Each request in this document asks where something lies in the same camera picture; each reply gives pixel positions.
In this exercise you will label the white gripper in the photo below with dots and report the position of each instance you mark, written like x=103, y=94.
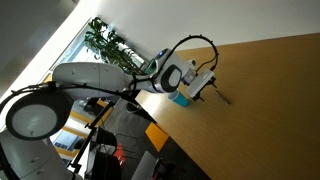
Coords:
x=200, y=83

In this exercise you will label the orange red seat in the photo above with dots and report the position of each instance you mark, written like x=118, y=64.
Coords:
x=119, y=154

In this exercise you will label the black chair with metal legs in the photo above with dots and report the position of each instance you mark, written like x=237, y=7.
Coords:
x=105, y=160

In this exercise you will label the grey desk panel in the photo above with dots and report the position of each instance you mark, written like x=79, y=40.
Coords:
x=145, y=166

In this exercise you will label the dark slim pen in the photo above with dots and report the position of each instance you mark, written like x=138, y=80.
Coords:
x=222, y=98

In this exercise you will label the black tripod stand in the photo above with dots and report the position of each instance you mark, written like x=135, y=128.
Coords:
x=87, y=138

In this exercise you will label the green bin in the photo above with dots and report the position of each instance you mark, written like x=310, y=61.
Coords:
x=150, y=66

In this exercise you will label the orange framed glass panel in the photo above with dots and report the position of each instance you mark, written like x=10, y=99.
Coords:
x=75, y=117

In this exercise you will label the light blue cup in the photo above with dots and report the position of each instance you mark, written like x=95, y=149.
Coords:
x=180, y=99

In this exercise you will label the green leafy potted plant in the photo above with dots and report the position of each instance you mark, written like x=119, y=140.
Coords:
x=106, y=43

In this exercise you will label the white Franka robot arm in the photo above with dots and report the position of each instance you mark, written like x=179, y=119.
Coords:
x=86, y=75

